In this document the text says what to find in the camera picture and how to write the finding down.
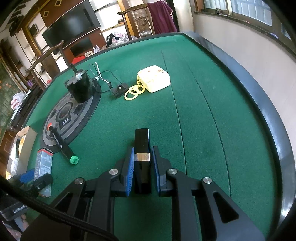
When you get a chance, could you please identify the black lipstick tube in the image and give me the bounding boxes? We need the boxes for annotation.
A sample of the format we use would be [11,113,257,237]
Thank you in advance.
[132,128,152,196]

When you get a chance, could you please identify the grey red glue box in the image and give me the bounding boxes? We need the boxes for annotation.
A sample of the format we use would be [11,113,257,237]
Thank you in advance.
[34,147,53,197]

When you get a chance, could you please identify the cardboard box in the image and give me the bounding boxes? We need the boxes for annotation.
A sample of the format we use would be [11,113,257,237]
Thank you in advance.
[6,126,37,179]

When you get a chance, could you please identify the black marker green cap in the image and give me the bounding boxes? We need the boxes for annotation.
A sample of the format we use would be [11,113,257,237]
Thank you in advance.
[49,126,79,165]

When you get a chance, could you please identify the grey round table centre disc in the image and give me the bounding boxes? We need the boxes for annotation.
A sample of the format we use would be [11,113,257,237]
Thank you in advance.
[40,92,101,153]

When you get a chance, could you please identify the black small adapter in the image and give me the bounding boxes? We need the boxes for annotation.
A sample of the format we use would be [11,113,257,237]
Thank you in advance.
[111,83,130,98]

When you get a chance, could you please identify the cream yellow small case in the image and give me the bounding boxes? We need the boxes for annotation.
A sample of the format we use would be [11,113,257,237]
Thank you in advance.
[137,65,171,93]

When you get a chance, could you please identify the black cylindrical motor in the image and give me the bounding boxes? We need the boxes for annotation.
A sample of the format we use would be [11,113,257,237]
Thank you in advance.
[64,64,95,103]

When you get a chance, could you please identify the wooden armchair left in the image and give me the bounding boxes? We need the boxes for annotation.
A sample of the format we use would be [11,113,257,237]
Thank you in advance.
[26,40,70,91]

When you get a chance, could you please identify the wooden chair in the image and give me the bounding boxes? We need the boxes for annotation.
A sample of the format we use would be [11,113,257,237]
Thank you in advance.
[117,4,155,41]

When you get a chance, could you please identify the maroon cloth on chair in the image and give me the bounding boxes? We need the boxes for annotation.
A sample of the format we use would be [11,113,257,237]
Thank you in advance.
[148,1,178,35]

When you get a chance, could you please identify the black television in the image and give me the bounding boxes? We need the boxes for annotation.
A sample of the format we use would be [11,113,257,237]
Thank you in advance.
[42,1,101,47]

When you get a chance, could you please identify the yellow ring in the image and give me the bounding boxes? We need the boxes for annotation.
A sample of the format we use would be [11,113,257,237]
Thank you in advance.
[123,84,147,101]

